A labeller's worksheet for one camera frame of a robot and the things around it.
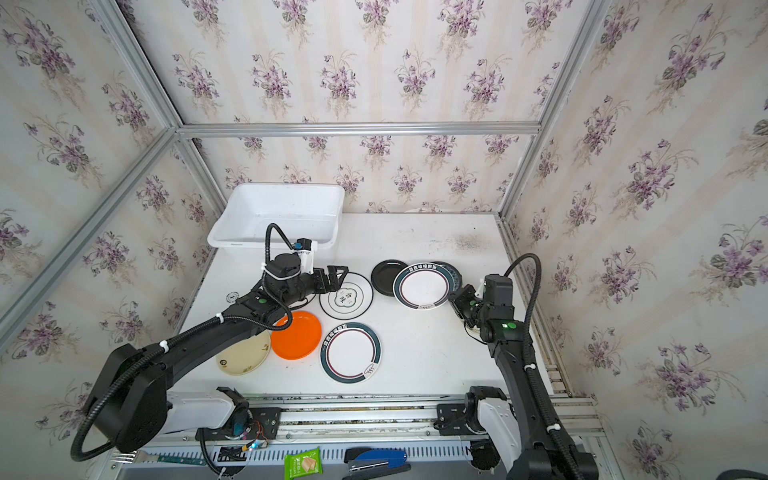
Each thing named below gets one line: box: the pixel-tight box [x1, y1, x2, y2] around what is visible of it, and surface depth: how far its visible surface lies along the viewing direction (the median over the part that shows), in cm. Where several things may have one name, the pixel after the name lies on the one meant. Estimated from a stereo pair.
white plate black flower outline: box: [319, 272, 374, 320], surface depth 97 cm
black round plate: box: [370, 259, 408, 297], surface depth 103 cm
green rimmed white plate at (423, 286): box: [393, 262, 454, 311], surface depth 88 cm
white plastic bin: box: [207, 183, 345, 266], surface depth 114 cm
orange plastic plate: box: [271, 311, 323, 361], surface depth 86 cm
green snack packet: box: [283, 446, 323, 480], surface depth 69 cm
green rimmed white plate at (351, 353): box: [319, 322, 383, 385], surface depth 86 cm
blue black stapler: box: [342, 447, 412, 480], surface depth 68 cm
